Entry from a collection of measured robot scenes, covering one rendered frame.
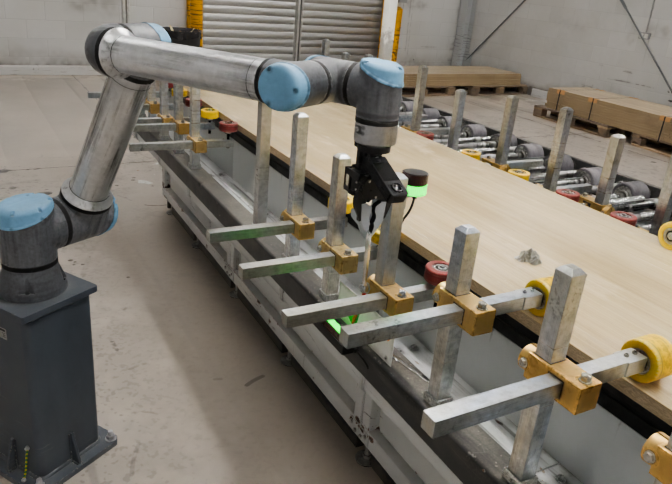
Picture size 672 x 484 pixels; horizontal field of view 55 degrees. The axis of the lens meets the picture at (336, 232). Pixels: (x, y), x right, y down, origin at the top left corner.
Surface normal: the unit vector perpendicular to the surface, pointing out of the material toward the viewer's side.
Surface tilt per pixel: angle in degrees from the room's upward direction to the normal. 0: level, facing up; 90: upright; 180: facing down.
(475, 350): 90
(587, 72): 90
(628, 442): 90
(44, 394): 90
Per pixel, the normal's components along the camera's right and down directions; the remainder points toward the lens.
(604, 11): -0.86, 0.12
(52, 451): 0.86, 0.25
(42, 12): 0.50, 0.36
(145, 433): 0.08, -0.92
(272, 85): -0.45, 0.29
